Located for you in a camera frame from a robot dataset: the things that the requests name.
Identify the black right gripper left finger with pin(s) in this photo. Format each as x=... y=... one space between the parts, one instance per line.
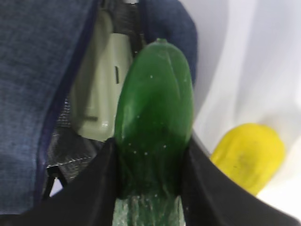
x=88 y=200

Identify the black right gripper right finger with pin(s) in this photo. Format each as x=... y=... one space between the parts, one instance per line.
x=209 y=198

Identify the yellow toy fruit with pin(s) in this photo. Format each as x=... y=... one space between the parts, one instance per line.
x=250 y=155

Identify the green cucumber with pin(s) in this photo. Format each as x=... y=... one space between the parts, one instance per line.
x=153 y=126

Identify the green lidded lunch box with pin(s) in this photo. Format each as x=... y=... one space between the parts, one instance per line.
x=95 y=92

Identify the navy blue fabric bag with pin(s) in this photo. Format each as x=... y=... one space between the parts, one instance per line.
x=41 y=45

